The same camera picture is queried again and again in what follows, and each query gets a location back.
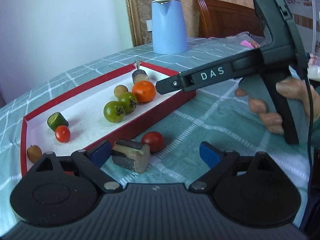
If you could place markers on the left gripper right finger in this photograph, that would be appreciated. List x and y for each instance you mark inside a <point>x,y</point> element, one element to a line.
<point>250,190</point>

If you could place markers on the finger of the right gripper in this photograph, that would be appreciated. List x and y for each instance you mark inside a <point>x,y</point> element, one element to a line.
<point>170,84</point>

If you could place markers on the orange mandarin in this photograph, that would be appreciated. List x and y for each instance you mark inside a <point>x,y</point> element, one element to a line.
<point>144,91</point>

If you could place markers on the red cardboard box tray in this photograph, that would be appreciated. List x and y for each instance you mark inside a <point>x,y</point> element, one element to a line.
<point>83,106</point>

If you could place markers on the large dark sugarcane piece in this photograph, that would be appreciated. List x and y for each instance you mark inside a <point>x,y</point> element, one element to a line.
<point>131,155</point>

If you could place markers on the red cherry tomato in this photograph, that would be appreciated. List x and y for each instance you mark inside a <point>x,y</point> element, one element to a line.
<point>155,141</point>
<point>62,134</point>

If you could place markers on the green tomato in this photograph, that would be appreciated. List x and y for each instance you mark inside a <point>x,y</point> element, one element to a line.
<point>114,111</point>
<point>129,102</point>

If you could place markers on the white wall switch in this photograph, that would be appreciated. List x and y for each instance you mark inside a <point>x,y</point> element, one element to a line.
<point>149,25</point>

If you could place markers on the wooden headboard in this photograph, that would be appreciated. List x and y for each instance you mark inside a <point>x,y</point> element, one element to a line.
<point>221,19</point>

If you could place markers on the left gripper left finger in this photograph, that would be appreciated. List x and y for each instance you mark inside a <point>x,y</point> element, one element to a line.
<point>61,190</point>

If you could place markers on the green checked bed sheet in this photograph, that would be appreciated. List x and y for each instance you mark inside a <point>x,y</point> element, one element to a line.
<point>214,115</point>

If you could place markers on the brown longan fruit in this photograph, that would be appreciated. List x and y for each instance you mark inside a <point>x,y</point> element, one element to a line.
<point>119,90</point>
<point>34,153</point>

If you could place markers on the person right hand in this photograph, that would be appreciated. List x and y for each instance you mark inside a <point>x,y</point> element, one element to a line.
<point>282,106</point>

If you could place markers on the light blue electric kettle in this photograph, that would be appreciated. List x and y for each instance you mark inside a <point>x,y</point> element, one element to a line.
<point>169,34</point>

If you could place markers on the pink cloth on bed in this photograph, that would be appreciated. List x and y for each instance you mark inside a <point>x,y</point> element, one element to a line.
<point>250,44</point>

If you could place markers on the gold wall frame moulding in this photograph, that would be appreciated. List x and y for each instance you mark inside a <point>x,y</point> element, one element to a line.
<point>147,10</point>

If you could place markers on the green cucumber piece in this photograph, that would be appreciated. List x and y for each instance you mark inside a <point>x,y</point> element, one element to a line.
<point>56,120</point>

